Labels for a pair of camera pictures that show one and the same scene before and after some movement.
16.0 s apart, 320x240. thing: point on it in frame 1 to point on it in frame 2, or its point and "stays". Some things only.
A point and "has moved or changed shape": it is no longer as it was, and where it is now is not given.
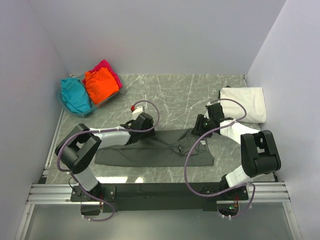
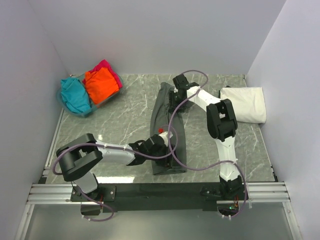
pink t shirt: (104, 64) stays
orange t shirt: (101, 85) stays
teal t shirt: (74, 94) stays
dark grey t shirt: (167, 148) has moved or changed shape
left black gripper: (148, 132) to (166, 153)
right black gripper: (198, 125) to (173, 99)
